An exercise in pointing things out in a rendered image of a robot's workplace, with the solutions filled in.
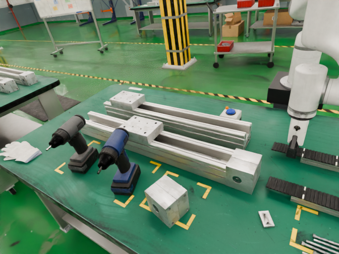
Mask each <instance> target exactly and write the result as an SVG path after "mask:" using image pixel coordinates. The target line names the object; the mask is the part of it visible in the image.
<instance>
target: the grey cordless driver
mask: <svg viewBox="0 0 339 254"><path fill-rule="evenodd" d="M85 124H86V121H85V118H84V117H83V116H81V115H79V114H75V115H74V116H72V117H71V118H70V119H69V120H68V121H66V122H65V123H64V124H63V125H62V126H61V127H59V128H58V129H57V131H55V132H54V133H53V134H52V138H51V140H50V141H49V145H50V146H49V147H48V148H47V149H46V151H48V150H49V149H50V148H51V147H52V148H56V147H58V146H60V145H65V144H66V143H67V142H68V143H69V144H70V146H73V148H74V149H75V151H76V152H75V153H74V154H73V155H72V156H71V158H70V162H69V163H68V168H69V169H70V170H71V171H72V172H75V173H81V174H85V173H86V172H87V171H88V170H89V169H90V167H91V166H92V165H93V164H94V162H95V161H96V160H97V159H98V155H99V153H98V150H97V149H96V148H93V147H92V146H88V145H87V144H86V140H85V139H84V137H83V136H82V134H81V133H80V132H79V131H80V130H81V129H82V128H83V127H84V125H85Z"/></svg>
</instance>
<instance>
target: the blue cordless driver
mask: <svg viewBox="0 0 339 254"><path fill-rule="evenodd" d="M128 138H129V132H128V131H127V130H126V129H125V128H116V129H115V130H114V131H113V132H112V134H111V136H110V137H109V139H108V140H107V141H106V143H105V144H104V146H103V147H102V150H101V151H100V153H99V155H98V157H99V162H98V167H99V170H98V172H97V174H100V172H101V170H106V169H107V168H108V167H109V166H110V165H113V164H115V165H117V167H118V170H117V172H116V174H115V175H114V177H113V182H112V184H111V188H110V189H111V191H112V192H113V193H114V194H115V195H124V196H131V195H132V194H133V192H134V189H135V187H136V184H137V182H138V179H139V177H140V174H141V170H140V167H139V165H138V164H135V163H133V162H129V157H128V155H127V153H126V151H125V149H124V146H125V145H126V143H127V141H128Z"/></svg>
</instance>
